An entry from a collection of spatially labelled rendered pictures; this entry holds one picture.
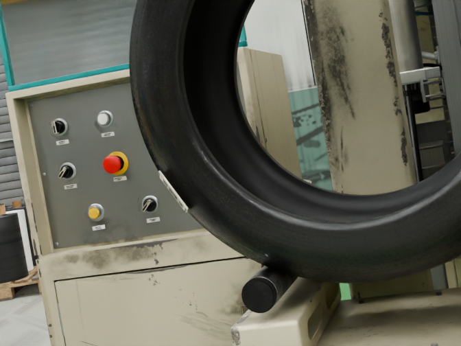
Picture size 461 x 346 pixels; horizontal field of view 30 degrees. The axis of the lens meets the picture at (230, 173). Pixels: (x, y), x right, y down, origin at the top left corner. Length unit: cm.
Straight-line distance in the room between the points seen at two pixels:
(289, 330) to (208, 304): 76
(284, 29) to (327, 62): 875
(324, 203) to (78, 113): 79
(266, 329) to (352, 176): 41
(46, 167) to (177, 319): 45
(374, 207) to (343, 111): 19
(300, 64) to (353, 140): 873
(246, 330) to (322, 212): 29
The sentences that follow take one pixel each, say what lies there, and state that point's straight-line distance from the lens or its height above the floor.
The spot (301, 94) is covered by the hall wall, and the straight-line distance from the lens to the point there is 1003.
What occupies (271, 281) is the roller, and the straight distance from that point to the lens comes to 108.
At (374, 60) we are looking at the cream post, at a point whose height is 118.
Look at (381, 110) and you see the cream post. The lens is 140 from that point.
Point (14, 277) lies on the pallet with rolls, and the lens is 749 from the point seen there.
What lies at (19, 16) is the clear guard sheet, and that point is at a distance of 198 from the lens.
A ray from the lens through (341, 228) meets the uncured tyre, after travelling 103.
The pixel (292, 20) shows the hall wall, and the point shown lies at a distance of 1016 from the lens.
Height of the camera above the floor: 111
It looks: 3 degrees down
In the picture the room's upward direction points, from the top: 10 degrees counter-clockwise
